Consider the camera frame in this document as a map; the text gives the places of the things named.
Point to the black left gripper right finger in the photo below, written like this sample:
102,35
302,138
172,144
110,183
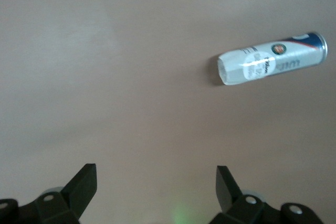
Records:
228,195

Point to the white blue tennis ball can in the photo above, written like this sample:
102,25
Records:
270,60

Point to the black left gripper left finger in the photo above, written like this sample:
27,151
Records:
76,195

